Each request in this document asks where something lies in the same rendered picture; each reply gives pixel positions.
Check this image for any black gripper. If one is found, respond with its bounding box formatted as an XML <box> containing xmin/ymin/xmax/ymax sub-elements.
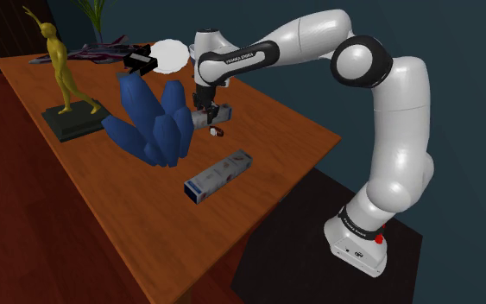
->
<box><xmin>191</xmin><ymin>85</ymin><xmax>221</xmax><ymax>125</ymax></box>

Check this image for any blue crystal cluster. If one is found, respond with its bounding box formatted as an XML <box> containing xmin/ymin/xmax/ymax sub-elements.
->
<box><xmin>101</xmin><ymin>72</ymin><xmax>196</xmax><ymax>168</ymax></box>

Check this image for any white round plate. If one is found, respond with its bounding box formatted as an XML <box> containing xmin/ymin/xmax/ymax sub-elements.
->
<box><xmin>149</xmin><ymin>39</ymin><xmax>191</xmax><ymax>75</ymax></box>

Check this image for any long white and blue box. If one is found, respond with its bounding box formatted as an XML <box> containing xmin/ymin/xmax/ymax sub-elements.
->
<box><xmin>183</xmin><ymin>149</ymin><xmax>254</xmax><ymax>206</ymax></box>

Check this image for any black box with white face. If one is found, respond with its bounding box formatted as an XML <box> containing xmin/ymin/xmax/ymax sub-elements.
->
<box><xmin>123</xmin><ymin>44</ymin><xmax>159</xmax><ymax>77</ymax></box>

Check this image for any wooden table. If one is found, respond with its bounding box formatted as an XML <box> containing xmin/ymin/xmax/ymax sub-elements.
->
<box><xmin>0</xmin><ymin>41</ymin><xmax>343</xmax><ymax>304</ymax></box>

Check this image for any dark toy jet plane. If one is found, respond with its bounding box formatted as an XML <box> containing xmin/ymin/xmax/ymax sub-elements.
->
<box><xmin>28</xmin><ymin>35</ymin><xmax>151</xmax><ymax>66</ymax></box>

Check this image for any green potted plant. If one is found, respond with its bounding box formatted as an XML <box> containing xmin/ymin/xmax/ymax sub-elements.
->
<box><xmin>72</xmin><ymin>0</ymin><xmax>118</xmax><ymax>44</ymax></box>

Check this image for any gold figure on dark base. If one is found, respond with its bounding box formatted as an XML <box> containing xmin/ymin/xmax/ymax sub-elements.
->
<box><xmin>22</xmin><ymin>5</ymin><xmax>112</xmax><ymax>143</ymax></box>

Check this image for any black robot stand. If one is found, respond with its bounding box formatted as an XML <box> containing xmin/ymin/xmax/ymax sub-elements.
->
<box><xmin>230</xmin><ymin>167</ymin><xmax>424</xmax><ymax>304</ymax></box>

